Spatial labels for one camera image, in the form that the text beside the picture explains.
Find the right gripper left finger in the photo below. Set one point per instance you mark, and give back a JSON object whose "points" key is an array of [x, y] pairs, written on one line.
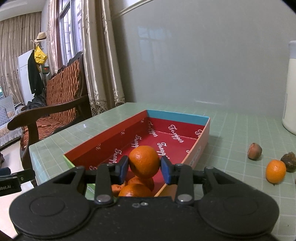
{"points": [[106, 175]]}

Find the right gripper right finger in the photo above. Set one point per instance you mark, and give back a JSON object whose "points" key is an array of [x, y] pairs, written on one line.
{"points": [[185, 178]]}

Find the orange mandarin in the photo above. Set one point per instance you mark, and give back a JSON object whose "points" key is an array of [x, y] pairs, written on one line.
{"points": [[275, 171], [144, 162]]}

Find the colourful red-lined cardboard box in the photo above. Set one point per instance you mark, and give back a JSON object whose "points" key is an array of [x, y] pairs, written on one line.
{"points": [[179, 136]]}

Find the grey sofa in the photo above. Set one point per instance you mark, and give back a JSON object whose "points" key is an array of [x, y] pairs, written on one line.
{"points": [[8, 112]]}

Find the reddish brown small fruit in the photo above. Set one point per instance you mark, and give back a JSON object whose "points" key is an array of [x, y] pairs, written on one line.
{"points": [[254, 151]]}

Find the green grid table mat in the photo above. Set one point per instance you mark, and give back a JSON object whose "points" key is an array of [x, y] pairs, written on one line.
{"points": [[230, 136]]}

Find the wooden bench orange cushion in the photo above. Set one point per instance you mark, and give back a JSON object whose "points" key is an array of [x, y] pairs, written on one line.
{"points": [[67, 103]]}

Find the white refrigerator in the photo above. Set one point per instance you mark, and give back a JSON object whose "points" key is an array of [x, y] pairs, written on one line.
{"points": [[24, 77]]}

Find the beige satin curtain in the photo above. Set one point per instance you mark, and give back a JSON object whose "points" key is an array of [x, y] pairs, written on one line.
{"points": [[101, 66]]}

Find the black hanging coat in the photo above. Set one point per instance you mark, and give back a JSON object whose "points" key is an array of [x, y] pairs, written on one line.
{"points": [[35, 81]]}

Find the dark brown wrinkled fruit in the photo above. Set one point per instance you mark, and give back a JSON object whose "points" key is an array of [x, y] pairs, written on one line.
{"points": [[290, 162]]}

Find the cream thermos jug blue lid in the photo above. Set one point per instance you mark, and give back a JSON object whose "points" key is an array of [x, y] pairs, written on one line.
{"points": [[288, 119]]}

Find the yellow bag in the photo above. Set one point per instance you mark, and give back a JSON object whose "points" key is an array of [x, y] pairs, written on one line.
{"points": [[39, 56]]}

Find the far pleated curtain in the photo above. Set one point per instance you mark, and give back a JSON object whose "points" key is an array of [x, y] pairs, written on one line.
{"points": [[17, 36]]}

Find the straw hat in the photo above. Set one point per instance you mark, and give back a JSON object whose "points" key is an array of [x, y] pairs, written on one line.
{"points": [[40, 37]]}

